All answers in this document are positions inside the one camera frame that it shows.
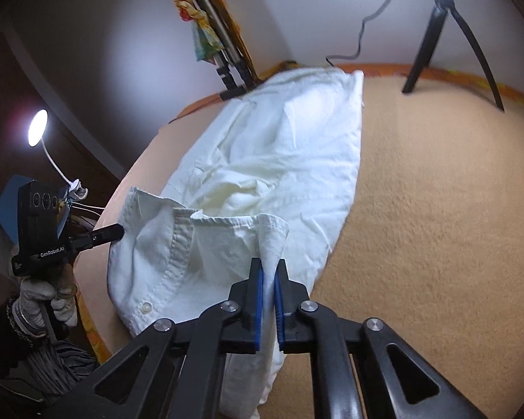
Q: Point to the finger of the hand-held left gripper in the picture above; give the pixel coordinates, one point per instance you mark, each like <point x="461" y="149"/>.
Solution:
<point x="98" y="235"/>

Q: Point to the peach blanket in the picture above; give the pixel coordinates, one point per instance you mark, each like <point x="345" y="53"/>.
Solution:
<point x="419" y="227"/>

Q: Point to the orange cloth strip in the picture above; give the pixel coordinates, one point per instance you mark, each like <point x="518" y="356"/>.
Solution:
<point x="240" y="39"/>

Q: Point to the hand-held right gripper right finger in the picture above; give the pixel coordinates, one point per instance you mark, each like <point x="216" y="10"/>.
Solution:
<point x="280" y="310"/>

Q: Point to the colourful patterned cloth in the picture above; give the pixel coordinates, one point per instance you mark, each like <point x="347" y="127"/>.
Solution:
<point x="203" y="37"/>

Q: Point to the white button shirt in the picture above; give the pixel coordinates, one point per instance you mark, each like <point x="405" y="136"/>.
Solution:
<point x="266" y="161"/>

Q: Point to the folded silver tripod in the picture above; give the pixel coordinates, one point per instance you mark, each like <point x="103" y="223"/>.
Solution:
<point x="225" y="52"/>

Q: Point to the person's grey striped clothing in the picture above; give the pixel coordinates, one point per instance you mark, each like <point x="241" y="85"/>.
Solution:
<point x="56" y="366"/>

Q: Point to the white gooseneck clip lamp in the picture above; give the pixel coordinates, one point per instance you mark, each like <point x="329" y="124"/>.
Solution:
<point x="38" y="126"/>

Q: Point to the person's left hand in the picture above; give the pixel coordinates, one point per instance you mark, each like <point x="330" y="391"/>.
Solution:
<point x="35" y="310"/>

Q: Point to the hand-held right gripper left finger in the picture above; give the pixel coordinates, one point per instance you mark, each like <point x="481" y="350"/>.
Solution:
<point x="255" y="310"/>

